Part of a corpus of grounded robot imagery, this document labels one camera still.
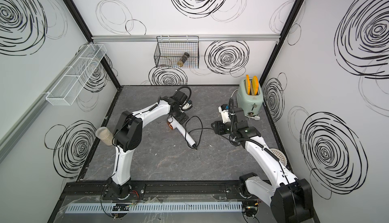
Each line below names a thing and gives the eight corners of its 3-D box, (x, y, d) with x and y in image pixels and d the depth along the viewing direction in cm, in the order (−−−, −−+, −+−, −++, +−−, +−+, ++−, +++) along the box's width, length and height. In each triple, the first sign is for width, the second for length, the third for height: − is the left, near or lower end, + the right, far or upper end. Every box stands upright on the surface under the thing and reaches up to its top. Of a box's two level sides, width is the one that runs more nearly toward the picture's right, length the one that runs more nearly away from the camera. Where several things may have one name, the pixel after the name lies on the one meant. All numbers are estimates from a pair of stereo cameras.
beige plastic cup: (103, 145, 91) (93, 137, 82) (107, 136, 95) (97, 126, 86) (115, 145, 91) (107, 137, 82) (119, 136, 95) (111, 126, 86)
